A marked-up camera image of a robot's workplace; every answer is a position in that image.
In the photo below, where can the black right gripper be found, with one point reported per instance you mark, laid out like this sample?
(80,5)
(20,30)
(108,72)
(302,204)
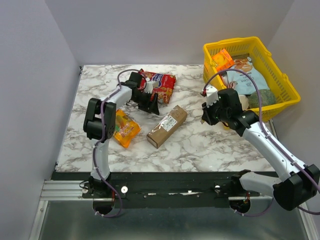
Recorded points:
(206,116)

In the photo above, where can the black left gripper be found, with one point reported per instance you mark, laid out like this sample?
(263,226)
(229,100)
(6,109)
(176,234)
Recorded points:
(153,107)

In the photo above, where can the brown cardboard express box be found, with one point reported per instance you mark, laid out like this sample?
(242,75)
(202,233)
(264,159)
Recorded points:
(167,126)

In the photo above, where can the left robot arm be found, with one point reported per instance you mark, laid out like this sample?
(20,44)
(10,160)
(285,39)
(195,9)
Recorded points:
(100,122)

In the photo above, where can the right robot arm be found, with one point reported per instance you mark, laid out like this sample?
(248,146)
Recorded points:
(295,183)

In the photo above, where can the orange snack box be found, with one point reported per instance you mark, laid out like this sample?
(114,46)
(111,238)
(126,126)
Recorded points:
(222,60)

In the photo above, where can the red candy bag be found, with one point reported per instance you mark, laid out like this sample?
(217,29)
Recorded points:
(165,84)

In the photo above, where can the white tape roll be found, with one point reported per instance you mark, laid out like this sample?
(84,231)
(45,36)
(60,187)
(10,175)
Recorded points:
(244,102)

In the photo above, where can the yellow corn snack bag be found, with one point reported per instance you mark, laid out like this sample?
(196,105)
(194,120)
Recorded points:
(125,128)

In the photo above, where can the red white striped packet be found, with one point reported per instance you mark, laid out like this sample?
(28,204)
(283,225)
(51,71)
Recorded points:
(232,85)

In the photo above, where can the light blue chips bag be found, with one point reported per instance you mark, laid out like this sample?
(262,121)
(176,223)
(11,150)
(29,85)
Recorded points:
(244,84)

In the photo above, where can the green melon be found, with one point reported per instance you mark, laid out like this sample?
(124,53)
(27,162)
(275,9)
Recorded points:
(266,96)

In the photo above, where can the yellow plastic basket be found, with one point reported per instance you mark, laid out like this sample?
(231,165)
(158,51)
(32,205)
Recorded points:
(279,83)

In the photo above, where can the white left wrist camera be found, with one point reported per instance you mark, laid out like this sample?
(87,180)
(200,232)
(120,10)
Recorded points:
(149,86)

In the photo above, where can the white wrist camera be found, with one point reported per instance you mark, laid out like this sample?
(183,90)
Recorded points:
(211,95)
(149,86)

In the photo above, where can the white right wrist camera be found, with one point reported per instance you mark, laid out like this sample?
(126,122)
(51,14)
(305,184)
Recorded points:
(211,95)

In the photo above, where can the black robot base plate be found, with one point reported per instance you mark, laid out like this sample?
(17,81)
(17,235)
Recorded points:
(163,190)

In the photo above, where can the aluminium frame rail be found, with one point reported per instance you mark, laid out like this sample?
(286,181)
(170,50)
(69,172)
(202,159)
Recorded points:
(68,210)

